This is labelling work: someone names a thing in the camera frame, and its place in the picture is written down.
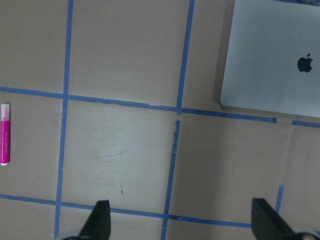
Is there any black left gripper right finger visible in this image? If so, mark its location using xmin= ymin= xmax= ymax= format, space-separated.
xmin=251 ymin=198 xmax=299 ymax=240

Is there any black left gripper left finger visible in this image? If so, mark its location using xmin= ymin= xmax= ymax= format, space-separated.
xmin=78 ymin=200 xmax=111 ymax=240

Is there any pink highlighter pen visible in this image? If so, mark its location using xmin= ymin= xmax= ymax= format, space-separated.
xmin=0 ymin=104 xmax=11 ymax=166

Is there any silver laptop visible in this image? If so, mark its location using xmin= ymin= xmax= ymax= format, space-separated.
xmin=220 ymin=0 xmax=320 ymax=118

